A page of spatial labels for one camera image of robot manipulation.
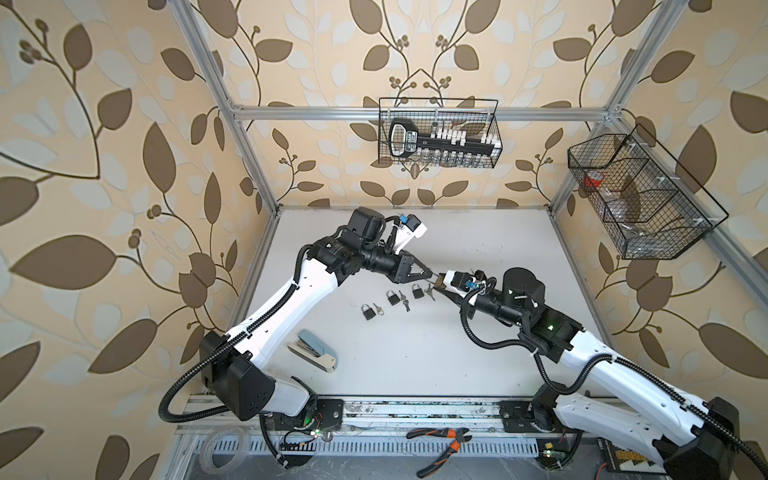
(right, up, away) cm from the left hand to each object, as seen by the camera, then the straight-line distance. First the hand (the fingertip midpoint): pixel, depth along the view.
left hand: (433, 274), depth 65 cm
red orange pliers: (+6, -40, +6) cm, 40 cm away
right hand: (+3, -2, +4) cm, 5 cm away
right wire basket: (+55, +16, +8) cm, 58 cm away
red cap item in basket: (+50, +25, +22) cm, 60 cm away
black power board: (+44, -43, +3) cm, 61 cm away
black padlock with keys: (-9, -12, +31) cm, 34 cm away
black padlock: (-1, -9, +31) cm, 32 cm away
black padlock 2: (-17, -16, +28) cm, 36 cm away
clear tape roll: (-45, -44, +4) cm, 63 cm away
